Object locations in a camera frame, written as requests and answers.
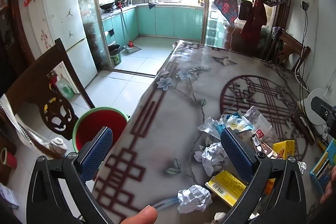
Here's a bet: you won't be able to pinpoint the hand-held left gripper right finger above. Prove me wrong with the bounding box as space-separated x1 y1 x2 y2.
220 127 307 224

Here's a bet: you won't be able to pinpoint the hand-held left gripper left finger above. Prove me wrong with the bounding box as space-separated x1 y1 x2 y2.
26 126 114 224

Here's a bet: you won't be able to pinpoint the white paper ball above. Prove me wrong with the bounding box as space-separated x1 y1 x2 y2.
202 142 228 177
177 185 213 214

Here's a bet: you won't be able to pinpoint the red bucket with green rim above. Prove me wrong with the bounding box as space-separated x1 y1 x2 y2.
72 107 130 153

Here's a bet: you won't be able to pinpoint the yellow box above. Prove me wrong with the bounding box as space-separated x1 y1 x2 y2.
205 170 248 207

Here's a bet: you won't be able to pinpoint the small yellow carton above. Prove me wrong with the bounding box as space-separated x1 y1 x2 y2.
273 140 296 161

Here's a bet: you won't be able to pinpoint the black shoulder bag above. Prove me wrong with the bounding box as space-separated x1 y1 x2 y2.
238 0 254 21

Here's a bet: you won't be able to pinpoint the black trash bin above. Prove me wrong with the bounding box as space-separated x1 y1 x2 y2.
108 45 122 65

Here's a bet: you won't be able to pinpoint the person's left hand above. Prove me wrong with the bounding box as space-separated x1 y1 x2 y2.
123 205 158 224

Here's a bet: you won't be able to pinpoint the person's right hand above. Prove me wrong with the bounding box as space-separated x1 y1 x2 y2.
320 166 336 204

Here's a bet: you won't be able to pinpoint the blue and white snack wrapper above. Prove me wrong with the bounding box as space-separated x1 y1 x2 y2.
223 112 253 133

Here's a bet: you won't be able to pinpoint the clear plastic wrapper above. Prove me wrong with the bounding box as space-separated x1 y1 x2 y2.
198 117 221 140

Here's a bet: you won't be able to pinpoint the clear plastic bottle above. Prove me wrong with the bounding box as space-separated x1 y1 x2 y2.
245 110 280 146

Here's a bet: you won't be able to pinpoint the carved dark wooden chair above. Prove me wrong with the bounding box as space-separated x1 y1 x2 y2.
5 38 96 159

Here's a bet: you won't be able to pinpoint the green detergent bottle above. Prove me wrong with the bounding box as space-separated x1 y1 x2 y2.
54 74 75 100

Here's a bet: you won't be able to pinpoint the white cloth with beads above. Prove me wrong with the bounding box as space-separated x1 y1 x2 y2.
0 94 67 159

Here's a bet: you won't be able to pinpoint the blue box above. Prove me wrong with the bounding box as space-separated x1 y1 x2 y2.
310 139 336 194

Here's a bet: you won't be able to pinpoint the white round fan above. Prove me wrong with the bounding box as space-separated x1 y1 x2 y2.
306 88 336 126

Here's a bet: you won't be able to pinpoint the red cup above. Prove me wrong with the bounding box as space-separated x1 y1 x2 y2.
0 147 17 169

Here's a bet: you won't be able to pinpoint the grey dustpan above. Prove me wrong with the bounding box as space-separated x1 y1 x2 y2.
123 42 142 53

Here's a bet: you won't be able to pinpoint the wooden chair with slatted back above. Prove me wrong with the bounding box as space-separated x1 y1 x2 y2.
272 30 311 69

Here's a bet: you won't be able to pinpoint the white refrigerator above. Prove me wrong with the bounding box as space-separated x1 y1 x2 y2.
28 0 98 94

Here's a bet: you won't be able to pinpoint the red hanging garment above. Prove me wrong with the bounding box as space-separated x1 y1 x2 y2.
240 0 268 42

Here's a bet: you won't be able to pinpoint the teal kitchen cabinets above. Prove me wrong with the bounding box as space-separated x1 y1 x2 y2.
101 5 205 48

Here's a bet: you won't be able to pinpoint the dark wooden cabinet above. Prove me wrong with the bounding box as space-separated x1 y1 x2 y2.
0 0 34 83

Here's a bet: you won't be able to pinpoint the black camera device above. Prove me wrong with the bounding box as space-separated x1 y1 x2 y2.
311 96 336 125

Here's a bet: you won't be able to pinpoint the red handled mop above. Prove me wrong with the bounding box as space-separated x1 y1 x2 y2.
117 3 134 47

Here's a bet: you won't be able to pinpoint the white cable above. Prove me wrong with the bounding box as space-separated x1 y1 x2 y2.
294 10 312 89

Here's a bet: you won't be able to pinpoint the wall charger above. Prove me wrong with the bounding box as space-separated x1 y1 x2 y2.
301 0 317 12

